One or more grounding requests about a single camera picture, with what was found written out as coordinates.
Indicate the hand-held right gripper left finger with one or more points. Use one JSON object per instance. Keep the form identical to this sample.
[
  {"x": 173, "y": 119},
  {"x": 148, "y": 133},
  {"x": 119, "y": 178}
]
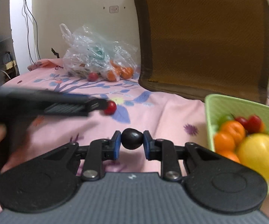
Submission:
[{"x": 117, "y": 144}]

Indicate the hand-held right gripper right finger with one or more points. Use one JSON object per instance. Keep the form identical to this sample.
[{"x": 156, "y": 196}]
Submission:
[{"x": 147, "y": 145}]

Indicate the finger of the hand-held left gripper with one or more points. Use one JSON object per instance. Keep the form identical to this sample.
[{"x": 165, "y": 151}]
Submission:
[
  {"x": 55, "y": 95},
  {"x": 71, "y": 109}
]

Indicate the dark purple tomato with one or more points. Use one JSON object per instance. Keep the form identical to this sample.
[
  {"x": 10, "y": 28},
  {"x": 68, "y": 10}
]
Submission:
[{"x": 132, "y": 138}]

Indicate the red cherry tomato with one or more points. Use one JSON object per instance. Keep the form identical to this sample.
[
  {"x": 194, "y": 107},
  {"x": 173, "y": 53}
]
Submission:
[
  {"x": 241, "y": 121},
  {"x": 110, "y": 107},
  {"x": 255, "y": 123}
]

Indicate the green plastic container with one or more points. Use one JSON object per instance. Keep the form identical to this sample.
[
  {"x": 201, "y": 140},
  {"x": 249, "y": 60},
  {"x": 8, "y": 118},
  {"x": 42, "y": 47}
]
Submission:
[{"x": 216, "y": 105}]

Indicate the green tomato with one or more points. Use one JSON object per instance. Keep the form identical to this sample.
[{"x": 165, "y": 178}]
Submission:
[{"x": 225, "y": 119}]

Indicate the large yellow citrus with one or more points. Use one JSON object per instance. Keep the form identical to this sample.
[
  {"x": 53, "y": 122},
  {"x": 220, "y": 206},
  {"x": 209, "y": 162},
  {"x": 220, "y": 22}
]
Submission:
[{"x": 258, "y": 155}]

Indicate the yellow box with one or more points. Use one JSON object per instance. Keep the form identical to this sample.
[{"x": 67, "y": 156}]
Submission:
[{"x": 10, "y": 64}]

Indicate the pink pillow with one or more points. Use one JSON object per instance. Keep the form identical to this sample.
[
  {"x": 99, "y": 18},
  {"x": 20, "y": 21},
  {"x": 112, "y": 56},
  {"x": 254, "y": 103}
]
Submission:
[{"x": 45, "y": 64}]

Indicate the pink printed bedsheet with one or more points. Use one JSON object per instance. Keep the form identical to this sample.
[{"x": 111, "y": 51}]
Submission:
[{"x": 167, "y": 112}]

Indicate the bagged red tomato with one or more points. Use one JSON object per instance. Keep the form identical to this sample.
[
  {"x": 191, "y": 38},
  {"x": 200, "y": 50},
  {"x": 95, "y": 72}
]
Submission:
[{"x": 92, "y": 76}]

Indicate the black tape piece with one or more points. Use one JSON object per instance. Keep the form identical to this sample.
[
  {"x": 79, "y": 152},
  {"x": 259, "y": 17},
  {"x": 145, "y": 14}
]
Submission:
[{"x": 55, "y": 52}]

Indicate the bagged orange tangerine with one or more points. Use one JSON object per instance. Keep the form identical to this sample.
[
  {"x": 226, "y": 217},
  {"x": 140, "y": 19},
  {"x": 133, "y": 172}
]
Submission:
[
  {"x": 127, "y": 72},
  {"x": 113, "y": 74}
]

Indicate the clear plastic bag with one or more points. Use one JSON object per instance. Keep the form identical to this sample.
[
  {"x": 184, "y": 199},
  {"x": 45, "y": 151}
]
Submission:
[{"x": 94, "y": 49}]

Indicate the brown woven seat cushion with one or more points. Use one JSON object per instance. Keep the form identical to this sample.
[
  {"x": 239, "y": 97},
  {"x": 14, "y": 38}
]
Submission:
[{"x": 202, "y": 39}]

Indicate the white wall socket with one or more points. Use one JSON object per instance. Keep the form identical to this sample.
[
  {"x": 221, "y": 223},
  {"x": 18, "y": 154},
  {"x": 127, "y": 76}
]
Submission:
[{"x": 113, "y": 9}]

